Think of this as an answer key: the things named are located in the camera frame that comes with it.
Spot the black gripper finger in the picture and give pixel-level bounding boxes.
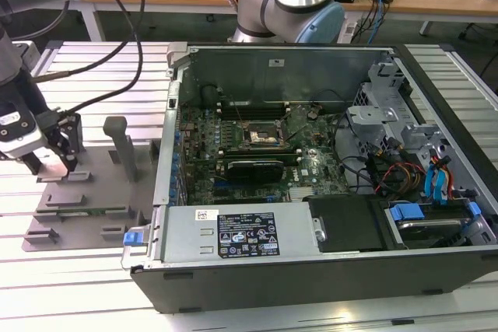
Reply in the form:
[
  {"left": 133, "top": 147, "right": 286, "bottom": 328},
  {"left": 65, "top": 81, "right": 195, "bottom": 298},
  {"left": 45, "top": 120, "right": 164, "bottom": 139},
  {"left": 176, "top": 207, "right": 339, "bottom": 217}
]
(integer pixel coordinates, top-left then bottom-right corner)
[
  {"left": 20, "top": 150, "right": 44, "bottom": 176},
  {"left": 37, "top": 112, "right": 86, "bottom": 173}
]

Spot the silver CPU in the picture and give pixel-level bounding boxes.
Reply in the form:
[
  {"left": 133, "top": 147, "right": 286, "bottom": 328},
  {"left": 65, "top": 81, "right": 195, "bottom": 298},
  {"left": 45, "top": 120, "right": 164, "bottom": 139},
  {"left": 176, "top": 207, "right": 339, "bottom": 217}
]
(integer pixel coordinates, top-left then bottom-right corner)
[{"left": 38, "top": 159, "right": 70, "bottom": 178}]

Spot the thin metal locking lever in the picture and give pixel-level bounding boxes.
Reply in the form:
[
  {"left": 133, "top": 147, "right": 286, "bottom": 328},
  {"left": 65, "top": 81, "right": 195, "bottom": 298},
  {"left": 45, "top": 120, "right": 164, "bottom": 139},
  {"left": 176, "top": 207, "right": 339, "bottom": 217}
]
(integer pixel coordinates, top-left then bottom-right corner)
[{"left": 229, "top": 94, "right": 246, "bottom": 125}]

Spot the CPU socket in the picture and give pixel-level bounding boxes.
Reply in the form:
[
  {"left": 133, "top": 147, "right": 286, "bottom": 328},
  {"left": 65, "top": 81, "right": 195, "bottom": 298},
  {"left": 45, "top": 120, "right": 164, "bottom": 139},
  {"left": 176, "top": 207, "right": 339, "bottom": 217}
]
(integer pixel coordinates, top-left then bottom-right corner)
[{"left": 240, "top": 119, "right": 289, "bottom": 150}]

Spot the grey parts rack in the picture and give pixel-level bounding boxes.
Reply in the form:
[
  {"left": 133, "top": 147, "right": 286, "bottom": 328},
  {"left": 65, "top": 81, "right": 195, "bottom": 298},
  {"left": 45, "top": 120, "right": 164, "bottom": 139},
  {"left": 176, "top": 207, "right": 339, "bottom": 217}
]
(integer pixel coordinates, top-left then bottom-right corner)
[{"left": 21, "top": 116, "right": 163, "bottom": 253}]

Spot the green RAM stick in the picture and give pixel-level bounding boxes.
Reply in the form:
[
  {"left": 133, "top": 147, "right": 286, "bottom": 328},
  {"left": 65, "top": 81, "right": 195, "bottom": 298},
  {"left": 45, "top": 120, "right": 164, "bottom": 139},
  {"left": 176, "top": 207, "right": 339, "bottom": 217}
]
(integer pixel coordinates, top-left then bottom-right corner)
[{"left": 37, "top": 207, "right": 129, "bottom": 218}]

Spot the blue case latch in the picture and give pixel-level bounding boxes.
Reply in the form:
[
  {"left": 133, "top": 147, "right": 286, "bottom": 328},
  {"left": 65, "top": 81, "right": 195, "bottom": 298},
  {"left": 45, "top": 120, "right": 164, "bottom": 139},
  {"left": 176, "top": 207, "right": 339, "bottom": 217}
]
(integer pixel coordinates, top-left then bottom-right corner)
[{"left": 123, "top": 232, "right": 146, "bottom": 247}]

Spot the grey case latch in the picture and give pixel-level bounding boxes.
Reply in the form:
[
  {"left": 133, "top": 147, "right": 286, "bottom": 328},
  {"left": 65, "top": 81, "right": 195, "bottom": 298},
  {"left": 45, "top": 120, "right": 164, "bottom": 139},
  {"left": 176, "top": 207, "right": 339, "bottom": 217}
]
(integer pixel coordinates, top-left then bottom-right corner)
[{"left": 167, "top": 42, "right": 190, "bottom": 68}]

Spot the silver power supply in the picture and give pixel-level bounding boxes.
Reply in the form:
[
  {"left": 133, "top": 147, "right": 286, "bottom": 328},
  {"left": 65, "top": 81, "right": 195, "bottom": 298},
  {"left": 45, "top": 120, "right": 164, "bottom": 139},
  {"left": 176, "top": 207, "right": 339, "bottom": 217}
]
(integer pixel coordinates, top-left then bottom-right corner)
[{"left": 159, "top": 202, "right": 324, "bottom": 264}]

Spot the black RAM slot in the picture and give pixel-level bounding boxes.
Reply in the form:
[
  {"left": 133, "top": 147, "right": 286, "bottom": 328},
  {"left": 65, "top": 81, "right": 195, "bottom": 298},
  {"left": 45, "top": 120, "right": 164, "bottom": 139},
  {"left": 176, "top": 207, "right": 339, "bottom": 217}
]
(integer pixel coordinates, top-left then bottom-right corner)
[
  {"left": 217, "top": 155, "right": 303, "bottom": 161},
  {"left": 219, "top": 114, "right": 292, "bottom": 121},
  {"left": 219, "top": 107, "right": 292, "bottom": 113},
  {"left": 217, "top": 151, "right": 303, "bottom": 157}
]

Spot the silver chipset heat sink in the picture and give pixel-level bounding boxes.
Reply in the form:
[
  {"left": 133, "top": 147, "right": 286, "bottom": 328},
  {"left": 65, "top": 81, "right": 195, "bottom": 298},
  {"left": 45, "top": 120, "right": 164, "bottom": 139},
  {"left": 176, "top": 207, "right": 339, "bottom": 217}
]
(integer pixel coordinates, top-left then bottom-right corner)
[{"left": 289, "top": 186, "right": 317, "bottom": 201}]

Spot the green motherboard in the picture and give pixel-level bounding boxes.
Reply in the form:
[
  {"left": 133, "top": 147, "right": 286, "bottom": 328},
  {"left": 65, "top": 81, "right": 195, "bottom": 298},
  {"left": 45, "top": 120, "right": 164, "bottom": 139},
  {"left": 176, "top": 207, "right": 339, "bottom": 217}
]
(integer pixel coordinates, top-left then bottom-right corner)
[{"left": 177, "top": 103, "right": 351, "bottom": 207}]

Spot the open black PC case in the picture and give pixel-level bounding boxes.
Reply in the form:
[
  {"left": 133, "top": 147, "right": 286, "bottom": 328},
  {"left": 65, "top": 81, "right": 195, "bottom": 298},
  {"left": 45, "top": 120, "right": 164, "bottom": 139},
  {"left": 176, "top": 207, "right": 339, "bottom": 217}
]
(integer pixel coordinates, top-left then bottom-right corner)
[{"left": 120, "top": 42, "right": 498, "bottom": 316}]

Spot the black plastic bay cover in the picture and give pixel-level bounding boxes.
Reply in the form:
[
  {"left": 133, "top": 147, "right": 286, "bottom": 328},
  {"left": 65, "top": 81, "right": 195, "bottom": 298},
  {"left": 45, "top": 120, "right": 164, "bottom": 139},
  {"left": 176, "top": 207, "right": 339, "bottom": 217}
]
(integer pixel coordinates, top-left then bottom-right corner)
[{"left": 307, "top": 194, "right": 390, "bottom": 253}]

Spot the silver metal drive cage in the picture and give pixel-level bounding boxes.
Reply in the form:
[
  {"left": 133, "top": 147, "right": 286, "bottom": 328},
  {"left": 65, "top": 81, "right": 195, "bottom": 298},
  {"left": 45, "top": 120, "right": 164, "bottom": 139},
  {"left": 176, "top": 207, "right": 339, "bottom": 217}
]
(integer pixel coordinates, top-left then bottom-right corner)
[{"left": 345, "top": 51, "right": 448, "bottom": 166}]

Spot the hard disk blue carrier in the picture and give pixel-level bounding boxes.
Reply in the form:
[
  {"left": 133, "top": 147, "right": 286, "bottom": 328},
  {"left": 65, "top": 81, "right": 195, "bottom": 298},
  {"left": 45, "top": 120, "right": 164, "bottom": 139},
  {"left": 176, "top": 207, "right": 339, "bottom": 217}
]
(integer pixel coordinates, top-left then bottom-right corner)
[{"left": 387, "top": 200, "right": 483, "bottom": 250}]

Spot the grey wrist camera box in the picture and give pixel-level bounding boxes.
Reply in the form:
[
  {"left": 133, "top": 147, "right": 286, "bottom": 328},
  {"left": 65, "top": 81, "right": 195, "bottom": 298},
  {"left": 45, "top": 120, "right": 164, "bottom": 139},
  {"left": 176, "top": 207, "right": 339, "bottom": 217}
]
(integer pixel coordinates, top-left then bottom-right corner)
[{"left": 11, "top": 40, "right": 40, "bottom": 76}]

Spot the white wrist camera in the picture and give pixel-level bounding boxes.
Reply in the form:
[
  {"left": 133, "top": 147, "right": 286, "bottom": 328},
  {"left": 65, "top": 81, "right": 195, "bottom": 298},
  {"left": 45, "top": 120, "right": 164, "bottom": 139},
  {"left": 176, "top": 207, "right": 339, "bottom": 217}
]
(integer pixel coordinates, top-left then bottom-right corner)
[{"left": 0, "top": 103, "right": 44, "bottom": 163}]

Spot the black camera cable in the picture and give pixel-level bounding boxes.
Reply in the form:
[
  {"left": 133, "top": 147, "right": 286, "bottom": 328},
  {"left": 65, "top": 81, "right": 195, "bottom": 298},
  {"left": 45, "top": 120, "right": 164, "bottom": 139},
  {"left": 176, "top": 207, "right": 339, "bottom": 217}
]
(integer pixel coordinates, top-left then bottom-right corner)
[
  {"left": 34, "top": 0, "right": 147, "bottom": 81},
  {"left": 56, "top": 0, "right": 142, "bottom": 115}
]

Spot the blue network cable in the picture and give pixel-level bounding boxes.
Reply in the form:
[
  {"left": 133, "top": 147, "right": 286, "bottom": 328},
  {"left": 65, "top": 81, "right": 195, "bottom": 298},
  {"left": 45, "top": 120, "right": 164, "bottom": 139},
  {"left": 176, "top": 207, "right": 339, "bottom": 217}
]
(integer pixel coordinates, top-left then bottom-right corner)
[{"left": 365, "top": 0, "right": 391, "bottom": 46}]

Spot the blue disk wire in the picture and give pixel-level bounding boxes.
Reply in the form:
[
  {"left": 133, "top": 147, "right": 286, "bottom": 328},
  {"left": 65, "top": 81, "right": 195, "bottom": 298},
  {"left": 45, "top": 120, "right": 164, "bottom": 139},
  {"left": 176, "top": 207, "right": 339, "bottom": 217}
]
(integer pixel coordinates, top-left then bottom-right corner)
[
  {"left": 423, "top": 159, "right": 440, "bottom": 204},
  {"left": 434, "top": 156, "right": 453, "bottom": 205}
]

